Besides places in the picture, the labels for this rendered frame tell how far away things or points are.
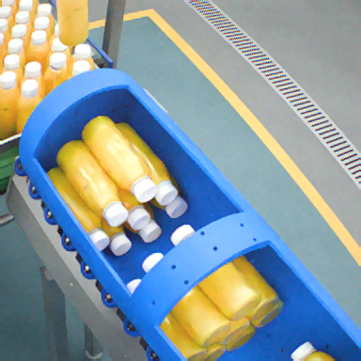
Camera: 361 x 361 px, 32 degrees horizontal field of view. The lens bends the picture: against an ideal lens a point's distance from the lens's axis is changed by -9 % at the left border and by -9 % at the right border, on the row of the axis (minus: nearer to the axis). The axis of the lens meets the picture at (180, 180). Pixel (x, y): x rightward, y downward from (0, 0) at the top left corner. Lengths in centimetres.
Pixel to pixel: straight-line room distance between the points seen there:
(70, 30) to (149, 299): 59
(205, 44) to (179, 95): 47
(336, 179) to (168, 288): 204
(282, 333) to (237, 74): 227
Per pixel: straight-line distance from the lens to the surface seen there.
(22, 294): 238
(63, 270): 138
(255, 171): 287
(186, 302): 106
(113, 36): 188
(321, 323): 116
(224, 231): 102
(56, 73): 154
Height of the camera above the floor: 202
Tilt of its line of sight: 47 degrees down
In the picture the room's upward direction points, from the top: 12 degrees clockwise
